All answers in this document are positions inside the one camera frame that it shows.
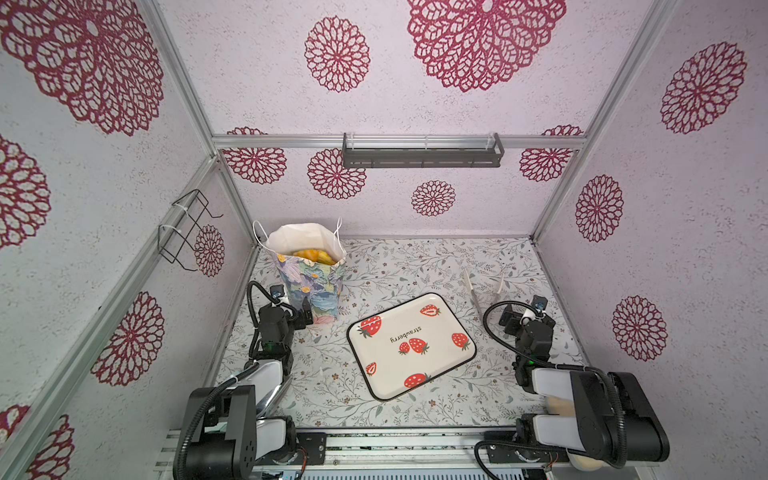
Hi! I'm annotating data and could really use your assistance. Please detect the steel tongs with cream tips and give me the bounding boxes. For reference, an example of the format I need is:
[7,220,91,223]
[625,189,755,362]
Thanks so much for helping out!
[461,269,504,320]

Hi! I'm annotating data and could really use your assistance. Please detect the floral paper bag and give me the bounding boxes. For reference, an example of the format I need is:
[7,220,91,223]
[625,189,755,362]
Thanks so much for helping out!
[252,220,347,323]

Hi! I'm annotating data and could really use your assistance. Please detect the croissant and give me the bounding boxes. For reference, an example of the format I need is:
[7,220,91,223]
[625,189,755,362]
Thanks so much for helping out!
[293,249,337,266]

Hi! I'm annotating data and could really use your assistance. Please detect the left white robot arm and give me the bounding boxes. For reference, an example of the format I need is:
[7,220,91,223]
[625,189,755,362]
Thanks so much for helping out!
[172,300,313,479]

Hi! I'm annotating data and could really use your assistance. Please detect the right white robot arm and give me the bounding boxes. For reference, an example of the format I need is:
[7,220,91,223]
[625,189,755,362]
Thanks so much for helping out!
[482,297,671,469]

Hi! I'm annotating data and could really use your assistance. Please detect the strawberry pattern tray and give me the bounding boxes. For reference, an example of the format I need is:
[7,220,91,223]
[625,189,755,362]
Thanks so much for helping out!
[346,292,477,402]

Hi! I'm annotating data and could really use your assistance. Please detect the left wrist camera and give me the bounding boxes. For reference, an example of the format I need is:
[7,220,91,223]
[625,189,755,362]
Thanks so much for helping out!
[269,284,289,304]

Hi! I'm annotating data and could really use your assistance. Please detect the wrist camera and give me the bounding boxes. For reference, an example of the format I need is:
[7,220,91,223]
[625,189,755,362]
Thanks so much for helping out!
[269,284,289,304]
[521,295,548,324]

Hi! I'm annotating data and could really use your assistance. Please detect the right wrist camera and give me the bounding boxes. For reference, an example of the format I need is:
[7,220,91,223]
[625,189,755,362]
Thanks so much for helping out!
[521,295,548,324]

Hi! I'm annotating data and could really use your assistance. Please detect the black wire rack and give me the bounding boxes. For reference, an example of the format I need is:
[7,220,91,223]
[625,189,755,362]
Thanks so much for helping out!
[156,189,225,278]

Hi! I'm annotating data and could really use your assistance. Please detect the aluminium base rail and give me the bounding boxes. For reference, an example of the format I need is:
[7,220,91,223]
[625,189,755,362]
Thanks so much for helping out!
[152,425,658,480]

